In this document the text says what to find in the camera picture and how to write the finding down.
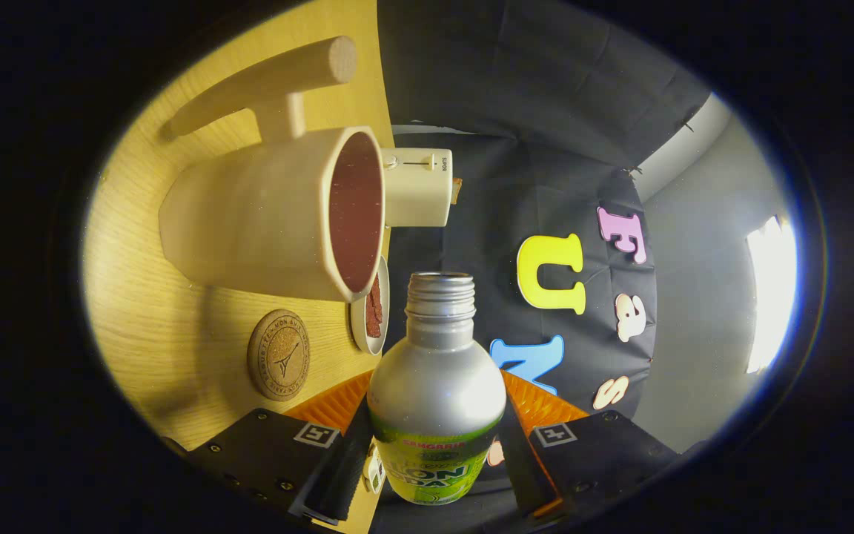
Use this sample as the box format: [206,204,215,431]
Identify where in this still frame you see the reddish brown meat slice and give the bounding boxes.
[365,274,385,340]

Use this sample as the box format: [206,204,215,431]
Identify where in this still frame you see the cream cup with long handle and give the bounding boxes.
[159,36,387,303]

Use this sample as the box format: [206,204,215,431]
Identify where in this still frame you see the round cork coaster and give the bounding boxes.
[247,309,311,402]

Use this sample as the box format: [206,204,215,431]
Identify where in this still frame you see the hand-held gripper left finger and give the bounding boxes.
[164,369,376,527]

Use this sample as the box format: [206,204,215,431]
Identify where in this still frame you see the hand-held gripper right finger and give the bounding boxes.
[497,369,683,520]

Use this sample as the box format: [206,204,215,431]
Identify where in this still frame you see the wooden table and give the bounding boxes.
[82,0,394,453]

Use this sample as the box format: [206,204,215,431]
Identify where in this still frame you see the silver bottle with green label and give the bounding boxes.
[366,271,508,507]

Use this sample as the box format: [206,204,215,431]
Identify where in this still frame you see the black backdrop cloth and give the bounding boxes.
[377,0,713,534]

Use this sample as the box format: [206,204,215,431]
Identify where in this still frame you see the small white plate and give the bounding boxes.
[349,256,391,357]

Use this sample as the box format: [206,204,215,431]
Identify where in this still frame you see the cream toaster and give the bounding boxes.
[381,147,454,228]

